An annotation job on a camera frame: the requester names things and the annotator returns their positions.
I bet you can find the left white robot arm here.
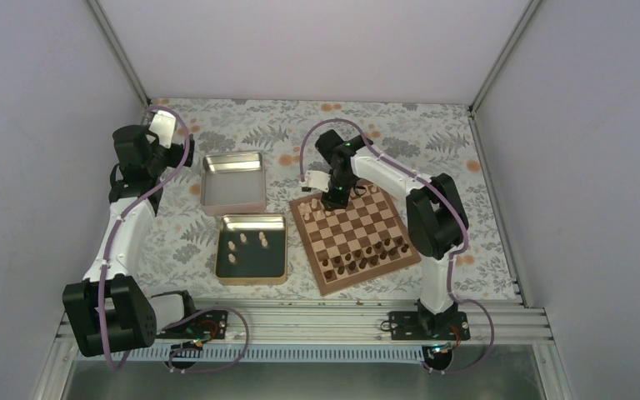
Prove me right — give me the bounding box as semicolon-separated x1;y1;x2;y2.
62;125;199;357

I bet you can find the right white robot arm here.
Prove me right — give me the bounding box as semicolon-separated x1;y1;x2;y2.
315;130;468;339

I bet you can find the wooden chess board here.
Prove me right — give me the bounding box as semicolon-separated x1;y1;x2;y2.
290;180;421;296

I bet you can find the gold tin with pieces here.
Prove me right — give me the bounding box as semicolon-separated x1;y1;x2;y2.
214;213;288;286

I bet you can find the floral table mat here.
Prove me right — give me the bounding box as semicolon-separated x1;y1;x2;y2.
137;98;517;302

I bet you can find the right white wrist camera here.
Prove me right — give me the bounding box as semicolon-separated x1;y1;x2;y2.
300;170;331;193

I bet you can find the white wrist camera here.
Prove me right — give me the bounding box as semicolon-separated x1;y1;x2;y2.
300;170;331;193
148;110;178;148

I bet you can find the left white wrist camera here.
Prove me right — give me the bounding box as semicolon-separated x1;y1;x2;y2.
148;110;178;148

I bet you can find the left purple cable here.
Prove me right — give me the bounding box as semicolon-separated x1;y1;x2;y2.
96;104;195;373

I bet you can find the purple cable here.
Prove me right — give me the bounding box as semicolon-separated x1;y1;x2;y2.
96;104;195;373
298;118;495;377

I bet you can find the aluminium front rail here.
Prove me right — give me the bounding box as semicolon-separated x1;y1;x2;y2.
130;301;554;364

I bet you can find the aluminium corner frame post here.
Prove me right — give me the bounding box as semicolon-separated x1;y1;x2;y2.
84;0;151;107

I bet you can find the right aluminium frame post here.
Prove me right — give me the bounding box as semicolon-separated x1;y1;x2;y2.
469;0;543;118

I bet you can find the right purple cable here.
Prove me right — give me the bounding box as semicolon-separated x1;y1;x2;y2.
298;118;495;377

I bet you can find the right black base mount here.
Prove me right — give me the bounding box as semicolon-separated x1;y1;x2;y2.
379;301;471;341

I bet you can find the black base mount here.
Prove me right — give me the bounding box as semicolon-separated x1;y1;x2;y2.
148;291;228;347
379;301;471;341

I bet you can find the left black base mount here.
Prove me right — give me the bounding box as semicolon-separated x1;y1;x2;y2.
148;291;228;347

